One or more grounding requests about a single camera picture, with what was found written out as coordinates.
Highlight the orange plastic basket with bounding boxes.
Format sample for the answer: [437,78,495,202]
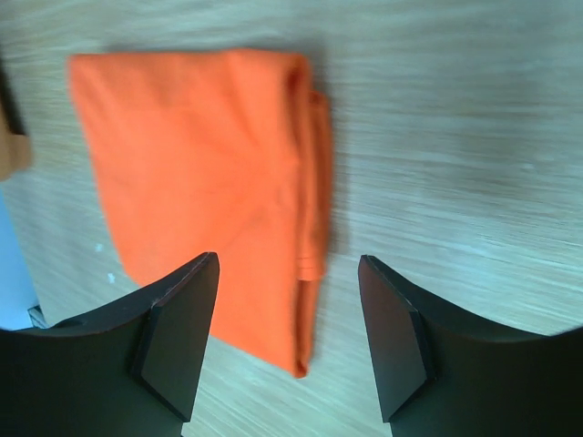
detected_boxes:
[0,61,33,181]

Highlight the aluminium rail frame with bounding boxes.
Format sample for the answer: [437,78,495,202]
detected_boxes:
[27,305,48,329]

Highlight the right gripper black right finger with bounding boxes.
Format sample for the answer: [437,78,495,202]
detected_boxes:
[358,255,582,436]

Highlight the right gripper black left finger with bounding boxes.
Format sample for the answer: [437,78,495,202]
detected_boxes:
[1,252,220,436]

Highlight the orange t-shirt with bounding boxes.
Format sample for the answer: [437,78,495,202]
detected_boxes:
[67,48,333,378]

